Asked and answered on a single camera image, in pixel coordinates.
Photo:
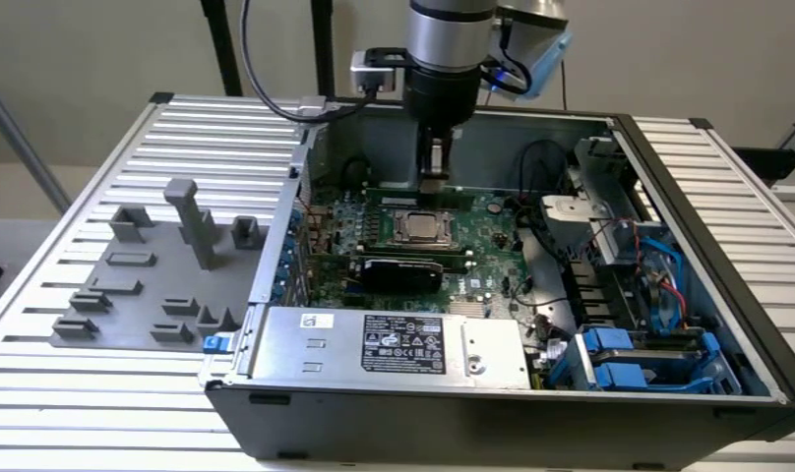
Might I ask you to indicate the black stand pole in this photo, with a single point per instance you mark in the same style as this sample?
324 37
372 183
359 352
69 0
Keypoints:
323 49
221 49

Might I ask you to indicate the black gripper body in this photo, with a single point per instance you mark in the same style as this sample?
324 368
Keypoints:
440 96

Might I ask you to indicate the black open PC case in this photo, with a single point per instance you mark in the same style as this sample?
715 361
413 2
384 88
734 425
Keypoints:
476 428

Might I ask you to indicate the green motherboard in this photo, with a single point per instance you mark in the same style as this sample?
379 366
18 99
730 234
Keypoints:
490 246

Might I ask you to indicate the grey slanted metal pole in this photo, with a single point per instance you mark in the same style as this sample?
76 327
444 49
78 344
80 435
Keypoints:
22 137

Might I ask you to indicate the metal drive cage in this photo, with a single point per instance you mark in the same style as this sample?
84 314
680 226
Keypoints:
600 211

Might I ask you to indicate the CPU socket with metal frame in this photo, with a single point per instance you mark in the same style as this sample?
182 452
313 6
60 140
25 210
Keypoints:
380 231

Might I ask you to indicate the blue case latch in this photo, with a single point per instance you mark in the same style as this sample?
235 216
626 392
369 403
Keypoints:
215 343

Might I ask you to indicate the black graphics card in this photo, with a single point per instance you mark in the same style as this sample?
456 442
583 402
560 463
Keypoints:
400 275

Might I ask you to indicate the silver power supply unit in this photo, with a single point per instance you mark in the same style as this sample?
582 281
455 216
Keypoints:
344 349

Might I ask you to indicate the silver CPU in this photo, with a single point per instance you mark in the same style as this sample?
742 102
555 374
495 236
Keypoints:
421 226

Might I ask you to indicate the grey parts rack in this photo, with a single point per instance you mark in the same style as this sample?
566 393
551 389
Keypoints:
148 300

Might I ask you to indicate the small silver heat sink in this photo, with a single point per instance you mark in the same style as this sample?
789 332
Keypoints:
467 310

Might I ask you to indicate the black table corner cap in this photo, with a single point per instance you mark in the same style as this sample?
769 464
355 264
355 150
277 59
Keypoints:
161 97
702 123

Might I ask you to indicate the blue disk bay carriers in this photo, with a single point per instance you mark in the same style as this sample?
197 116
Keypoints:
616 354

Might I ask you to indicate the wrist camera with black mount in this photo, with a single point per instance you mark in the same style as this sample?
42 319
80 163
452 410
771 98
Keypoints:
373 69

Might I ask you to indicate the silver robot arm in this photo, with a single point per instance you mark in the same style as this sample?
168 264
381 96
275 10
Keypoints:
447 32

